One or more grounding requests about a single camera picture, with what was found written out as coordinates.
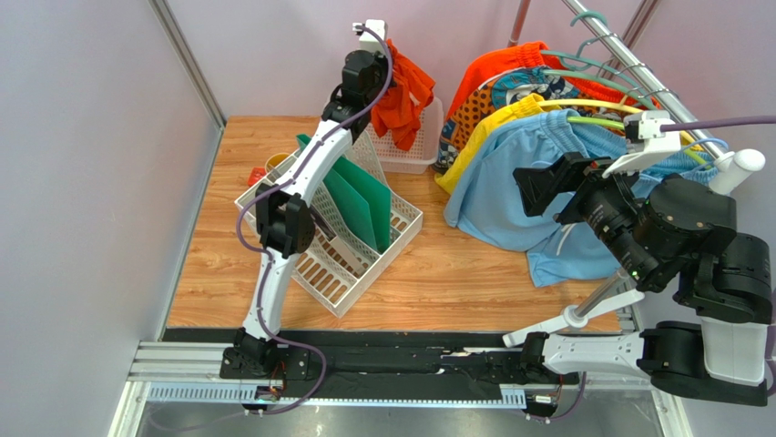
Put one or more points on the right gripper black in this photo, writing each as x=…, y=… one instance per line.
x=577, y=193

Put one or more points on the green hanger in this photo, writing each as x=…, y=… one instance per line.
x=597, y=121

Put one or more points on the orange shorts front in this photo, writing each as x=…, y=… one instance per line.
x=398, y=111

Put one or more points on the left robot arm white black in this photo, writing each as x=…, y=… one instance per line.
x=282, y=211

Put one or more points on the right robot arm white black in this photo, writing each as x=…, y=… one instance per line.
x=684, y=232

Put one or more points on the yellow hanger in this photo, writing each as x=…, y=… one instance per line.
x=617, y=107

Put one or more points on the teal hanger front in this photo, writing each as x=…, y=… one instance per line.
x=614, y=89

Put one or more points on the teal hanger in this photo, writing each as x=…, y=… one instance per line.
x=578, y=63
x=614, y=89

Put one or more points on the yellow shorts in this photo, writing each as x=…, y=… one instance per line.
x=523, y=108

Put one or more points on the teal hanger back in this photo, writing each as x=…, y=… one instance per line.
x=578, y=63

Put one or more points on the patterned blue orange shorts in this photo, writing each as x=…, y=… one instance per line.
x=499, y=91

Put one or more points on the orange shorts back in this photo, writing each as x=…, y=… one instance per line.
x=496, y=63

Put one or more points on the white perforated basket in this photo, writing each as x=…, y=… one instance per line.
x=424, y=150

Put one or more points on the green folder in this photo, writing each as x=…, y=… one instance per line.
x=355, y=205

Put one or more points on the white file organizer rack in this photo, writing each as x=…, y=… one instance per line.
x=337, y=268

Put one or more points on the yellow cup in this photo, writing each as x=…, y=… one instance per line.
x=274, y=161

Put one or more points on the small red object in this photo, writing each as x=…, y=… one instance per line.
x=256, y=175

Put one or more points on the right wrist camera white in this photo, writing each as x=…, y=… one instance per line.
x=647, y=144

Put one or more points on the metal clothes rack rail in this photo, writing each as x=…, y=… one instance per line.
x=667, y=91

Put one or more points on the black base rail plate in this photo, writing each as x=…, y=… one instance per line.
x=304, y=355

